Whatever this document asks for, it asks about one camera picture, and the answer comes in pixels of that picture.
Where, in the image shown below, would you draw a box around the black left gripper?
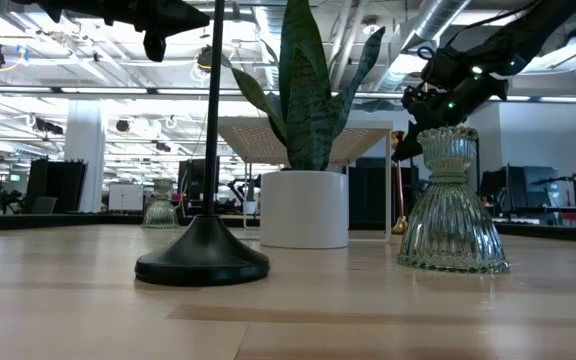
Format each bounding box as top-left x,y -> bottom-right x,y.
112,0 -> 212,64

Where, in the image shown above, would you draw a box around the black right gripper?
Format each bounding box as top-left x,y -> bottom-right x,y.
391,73 -> 510,163

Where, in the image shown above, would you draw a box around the gold candlestick holder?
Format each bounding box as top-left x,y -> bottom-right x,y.
390,130 -> 410,236

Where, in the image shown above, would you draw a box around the clear ribbed glass vase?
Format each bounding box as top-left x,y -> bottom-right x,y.
396,125 -> 512,275

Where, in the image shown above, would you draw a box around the black candlestick holder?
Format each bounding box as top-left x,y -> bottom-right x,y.
134,0 -> 271,288

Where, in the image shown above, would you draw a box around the green ribbed glass candle holder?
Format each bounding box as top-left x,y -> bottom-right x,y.
141,178 -> 181,231

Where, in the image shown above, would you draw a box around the white perforated metal shelf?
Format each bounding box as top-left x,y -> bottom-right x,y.
216,117 -> 394,244

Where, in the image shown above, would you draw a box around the black low partition cabinet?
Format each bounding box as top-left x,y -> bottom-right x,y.
347,157 -> 422,231

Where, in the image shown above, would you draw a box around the green snake plant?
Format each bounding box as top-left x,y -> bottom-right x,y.
220,0 -> 387,172

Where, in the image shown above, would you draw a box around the black computer monitors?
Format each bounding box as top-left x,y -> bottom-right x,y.
480,165 -> 560,211

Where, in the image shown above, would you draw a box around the white round plant pot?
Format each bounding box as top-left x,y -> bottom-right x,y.
259,169 -> 350,250

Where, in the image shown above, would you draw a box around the black display screen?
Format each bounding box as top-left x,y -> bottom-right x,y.
177,157 -> 221,202

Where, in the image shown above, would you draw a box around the white building column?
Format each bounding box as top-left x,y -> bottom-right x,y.
63,99 -> 106,214

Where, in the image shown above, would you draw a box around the white office cabinet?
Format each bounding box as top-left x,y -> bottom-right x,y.
107,183 -> 145,212

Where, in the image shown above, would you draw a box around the black office cabinet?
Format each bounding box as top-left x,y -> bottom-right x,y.
25,158 -> 88,214

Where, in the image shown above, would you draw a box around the silver ventilation duct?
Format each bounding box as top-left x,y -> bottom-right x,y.
367,0 -> 472,94

